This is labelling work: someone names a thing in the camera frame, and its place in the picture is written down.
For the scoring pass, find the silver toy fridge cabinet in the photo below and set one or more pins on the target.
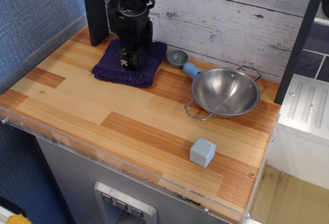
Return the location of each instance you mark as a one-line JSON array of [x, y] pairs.
[[76, 177]]

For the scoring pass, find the purple terry cloth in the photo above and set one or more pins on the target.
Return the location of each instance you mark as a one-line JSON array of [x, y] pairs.
[[110, 69]]

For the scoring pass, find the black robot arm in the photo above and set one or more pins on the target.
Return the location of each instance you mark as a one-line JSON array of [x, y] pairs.
[[134, 5]]

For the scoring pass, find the silver dispenser button panel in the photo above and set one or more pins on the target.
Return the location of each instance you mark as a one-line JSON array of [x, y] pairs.
[[118, 207]]

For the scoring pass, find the dark grey post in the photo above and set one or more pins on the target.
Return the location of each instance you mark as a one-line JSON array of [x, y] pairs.
[[97, 20], [305, 27]]

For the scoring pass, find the light blue cube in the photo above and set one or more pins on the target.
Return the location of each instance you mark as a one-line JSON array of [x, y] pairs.
[[202, 152]]

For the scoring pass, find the stainless steel two-handled bowl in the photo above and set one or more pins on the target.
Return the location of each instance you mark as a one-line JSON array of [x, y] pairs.
[[224, 92]]

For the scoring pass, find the yellow and black object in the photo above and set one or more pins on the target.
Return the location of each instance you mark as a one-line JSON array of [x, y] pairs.
[[18, 219]]

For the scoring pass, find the dark grey right post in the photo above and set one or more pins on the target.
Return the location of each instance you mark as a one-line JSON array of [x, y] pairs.
[[305, 27]]

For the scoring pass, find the white toy sink drainboard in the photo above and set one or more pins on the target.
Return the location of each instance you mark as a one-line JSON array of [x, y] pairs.
[[299, 145]]

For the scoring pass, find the dark grey left post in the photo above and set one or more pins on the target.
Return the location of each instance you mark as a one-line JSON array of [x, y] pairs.
[[97, 20]]

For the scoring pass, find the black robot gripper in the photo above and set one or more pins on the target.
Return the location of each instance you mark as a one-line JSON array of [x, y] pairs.
[[134, 30]]

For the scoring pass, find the clear acrylic edge guard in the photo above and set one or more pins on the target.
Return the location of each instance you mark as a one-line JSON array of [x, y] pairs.
[[154, 148]]

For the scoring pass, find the grey and blue measuring scoop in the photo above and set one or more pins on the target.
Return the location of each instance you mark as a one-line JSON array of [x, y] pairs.
[[180, 59]]

